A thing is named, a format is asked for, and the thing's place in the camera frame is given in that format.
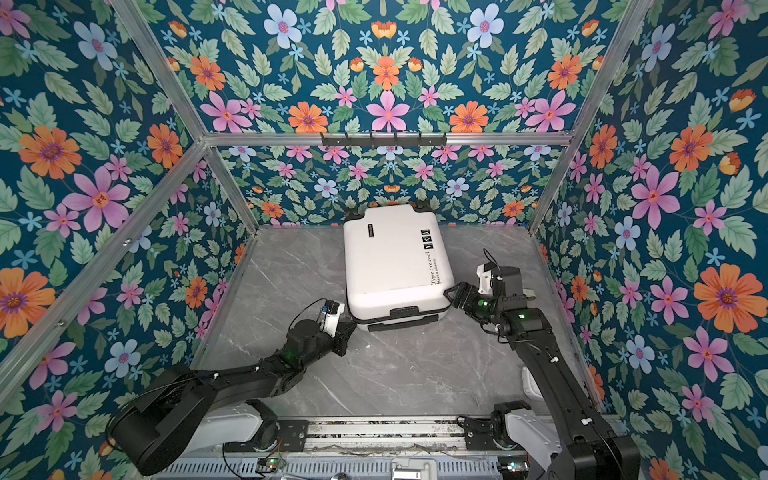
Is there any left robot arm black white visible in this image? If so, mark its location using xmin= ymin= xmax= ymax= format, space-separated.
xmin=106 ymin=316 xmax=356 ymax=476

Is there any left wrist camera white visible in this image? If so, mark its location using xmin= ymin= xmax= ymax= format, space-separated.
xmin=319 ymin=300 xmax=346 ymax=337

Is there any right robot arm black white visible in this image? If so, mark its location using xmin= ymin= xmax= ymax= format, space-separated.
xmin=444 ymin=262 xmax=641 ymax=479

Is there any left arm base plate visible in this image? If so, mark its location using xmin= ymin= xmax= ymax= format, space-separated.
xmin=223 ymin=419 xmax=310 ymax=454

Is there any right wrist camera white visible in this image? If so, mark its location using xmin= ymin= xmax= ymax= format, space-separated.
xmin=476 ymin=262 xmax=496 ymax=296

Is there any white black suitcase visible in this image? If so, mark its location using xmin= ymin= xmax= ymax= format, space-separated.
xmin=343 ymin=204 xmax=455 ymax=332

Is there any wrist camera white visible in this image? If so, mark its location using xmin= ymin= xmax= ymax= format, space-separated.
xmin=476 ymin=262 xmax=496 ymax=296
xmin=319 ymin=300 xmax=346 ymax=337

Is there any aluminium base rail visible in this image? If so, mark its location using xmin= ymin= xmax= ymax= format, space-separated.
xmin=179 ymin=415 xmax=634 ymax=457

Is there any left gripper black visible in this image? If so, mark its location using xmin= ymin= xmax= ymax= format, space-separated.
xmin=299 ymin=320 xmax=358 ymax=373

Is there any black coat hook rack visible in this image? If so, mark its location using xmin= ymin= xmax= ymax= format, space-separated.
xmin=320 ymin=132 xmax=448 ymax=148

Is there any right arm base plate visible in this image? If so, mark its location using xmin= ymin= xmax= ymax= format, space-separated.
xmin=456 ymin=416 xmax=513 ymax=451

